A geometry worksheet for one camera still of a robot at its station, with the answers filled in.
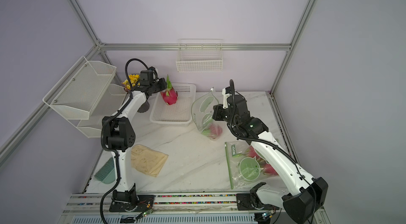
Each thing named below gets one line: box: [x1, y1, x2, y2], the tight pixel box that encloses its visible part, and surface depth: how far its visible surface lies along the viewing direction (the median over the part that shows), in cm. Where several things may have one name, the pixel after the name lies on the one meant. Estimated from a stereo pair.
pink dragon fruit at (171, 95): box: [160, 73, 179, 106], surface depth 106 cm
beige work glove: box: [131, 144, 169, 177], surface depth 88 cm
